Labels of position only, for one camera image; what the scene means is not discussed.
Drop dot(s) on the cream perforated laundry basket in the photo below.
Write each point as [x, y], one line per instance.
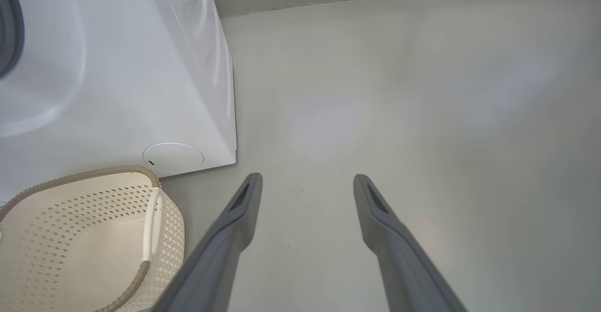
[70, 255]

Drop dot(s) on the round white filter cover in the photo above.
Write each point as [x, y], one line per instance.
[173, 158]

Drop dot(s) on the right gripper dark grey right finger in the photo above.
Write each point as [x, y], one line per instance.
[399, 265]

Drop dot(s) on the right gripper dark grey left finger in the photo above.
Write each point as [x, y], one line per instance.
[216, 265]

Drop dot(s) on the white front-load washing machine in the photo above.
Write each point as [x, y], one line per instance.
[117, 91]

